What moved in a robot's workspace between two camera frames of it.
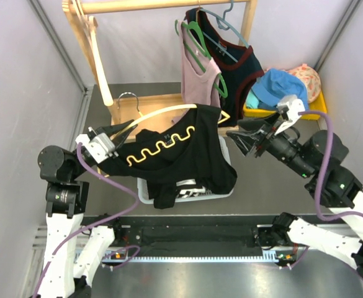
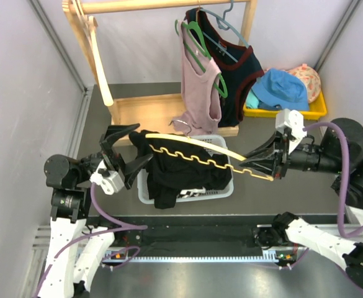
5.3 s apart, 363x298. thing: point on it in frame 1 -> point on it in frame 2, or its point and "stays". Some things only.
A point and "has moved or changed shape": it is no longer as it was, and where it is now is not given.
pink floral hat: (311, 79) stays
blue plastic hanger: (222, 23) stays
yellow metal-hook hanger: (140, 115) -> (203, 141)
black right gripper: (246, 140) -> (277, 165)
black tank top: (187, 157) has moved or changed shape
